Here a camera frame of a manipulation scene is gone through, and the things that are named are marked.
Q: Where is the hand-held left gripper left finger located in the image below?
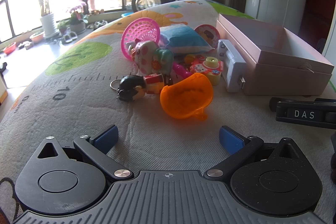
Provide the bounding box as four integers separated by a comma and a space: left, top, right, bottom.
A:
37, 125, 133, 180

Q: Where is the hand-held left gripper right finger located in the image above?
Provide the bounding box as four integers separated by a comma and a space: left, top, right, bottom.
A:
204, 126, 301, 182

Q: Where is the pink cardboard box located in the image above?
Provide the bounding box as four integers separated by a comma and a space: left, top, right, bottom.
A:
216, 13, 335, 96

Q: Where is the white battery charger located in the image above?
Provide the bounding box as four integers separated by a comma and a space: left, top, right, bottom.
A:
217, 39, 247, 93

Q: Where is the black-haired doll keychain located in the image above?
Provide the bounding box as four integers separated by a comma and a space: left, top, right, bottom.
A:
110, 74, 166, 103

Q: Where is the orange plastic scoop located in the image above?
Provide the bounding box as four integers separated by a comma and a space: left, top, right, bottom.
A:
160, 72, 214, 121

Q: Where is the pink yellow toy camera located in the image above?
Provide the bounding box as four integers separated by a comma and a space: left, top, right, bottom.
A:
189, 55, 224, 86

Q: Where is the magenta plastic toy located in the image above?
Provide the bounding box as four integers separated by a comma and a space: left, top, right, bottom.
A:
172, 63, 193, 80

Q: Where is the white cat figurine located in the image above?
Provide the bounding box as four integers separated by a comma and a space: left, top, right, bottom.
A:
126, 39, 160, 76

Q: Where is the round pink toy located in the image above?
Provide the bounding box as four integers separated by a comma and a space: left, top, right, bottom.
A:
194, 24, 221, 49

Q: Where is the blue tissue packet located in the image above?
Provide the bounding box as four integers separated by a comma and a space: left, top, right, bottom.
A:
159, 25, 216, 56

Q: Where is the pink plastic basket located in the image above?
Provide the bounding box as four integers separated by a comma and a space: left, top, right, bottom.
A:
121, 17, 161, 60

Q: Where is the printed play mat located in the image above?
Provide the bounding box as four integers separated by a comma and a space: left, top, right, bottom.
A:
0, 0, 336, 224

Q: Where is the flowering potted plant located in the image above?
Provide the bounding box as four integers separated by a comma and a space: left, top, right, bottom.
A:
67, 2, 88, 33

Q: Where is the small green potted plant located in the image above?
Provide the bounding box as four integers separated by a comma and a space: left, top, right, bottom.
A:
56, 21, 69, 35

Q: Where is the pink plant pot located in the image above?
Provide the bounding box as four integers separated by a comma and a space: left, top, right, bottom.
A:
29, 30, 45, 43

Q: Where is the red planter basin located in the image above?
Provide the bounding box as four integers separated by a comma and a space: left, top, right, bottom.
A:
3, 42, 17, 55

